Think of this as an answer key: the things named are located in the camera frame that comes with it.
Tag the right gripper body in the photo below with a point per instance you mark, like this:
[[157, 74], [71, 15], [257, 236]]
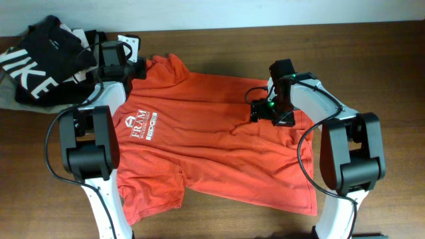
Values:
[[277, 111]]

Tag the white folded garment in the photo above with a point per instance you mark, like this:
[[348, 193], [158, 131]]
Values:
[[81, 76]]

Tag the black Nike t-shirt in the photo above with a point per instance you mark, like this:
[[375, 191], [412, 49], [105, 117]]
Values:
[[18, 63]]

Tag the grey folded garment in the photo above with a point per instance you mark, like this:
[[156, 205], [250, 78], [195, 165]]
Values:
[[8, 102]]

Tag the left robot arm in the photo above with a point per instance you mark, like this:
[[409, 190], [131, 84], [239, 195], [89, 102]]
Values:
[[88, 142]]

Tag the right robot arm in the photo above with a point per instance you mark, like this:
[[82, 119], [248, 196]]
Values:
[[351, 155]]

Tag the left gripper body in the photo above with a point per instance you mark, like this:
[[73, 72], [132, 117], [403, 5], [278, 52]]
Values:
[[137, 67]]

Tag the red printed t-shirt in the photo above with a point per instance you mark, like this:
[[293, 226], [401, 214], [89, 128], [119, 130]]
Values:
[[183, 130]]

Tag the black folded garment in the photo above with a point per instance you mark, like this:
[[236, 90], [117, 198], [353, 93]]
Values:
[[66, 89]]

